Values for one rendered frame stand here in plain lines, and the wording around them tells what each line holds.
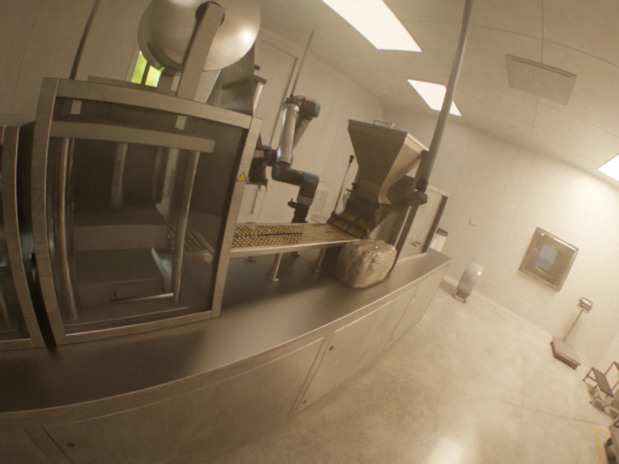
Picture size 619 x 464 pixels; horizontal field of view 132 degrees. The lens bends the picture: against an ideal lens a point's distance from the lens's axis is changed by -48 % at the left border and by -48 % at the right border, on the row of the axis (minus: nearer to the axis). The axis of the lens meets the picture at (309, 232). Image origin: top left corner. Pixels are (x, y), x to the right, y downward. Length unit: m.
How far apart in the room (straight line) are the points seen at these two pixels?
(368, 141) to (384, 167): 0.16
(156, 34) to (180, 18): 0.06
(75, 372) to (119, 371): 0.10
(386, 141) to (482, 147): 3.82
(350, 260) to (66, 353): 1.03
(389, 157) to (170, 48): 1.06
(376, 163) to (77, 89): 1.27
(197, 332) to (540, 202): 4.80
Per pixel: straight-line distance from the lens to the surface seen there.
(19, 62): 3.21
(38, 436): 0.74
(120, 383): 0.63
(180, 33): 0.67
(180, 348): 0.69
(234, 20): 0.73
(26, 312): 0.66
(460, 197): 4.95
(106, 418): 0.68
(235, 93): 0.83
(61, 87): 0.51
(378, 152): 1.38
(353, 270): 1.13
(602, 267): 5.24
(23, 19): 3.31
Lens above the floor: 1.30
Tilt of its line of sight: 17 degrees down
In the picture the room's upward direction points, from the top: 18 degrees clockwise
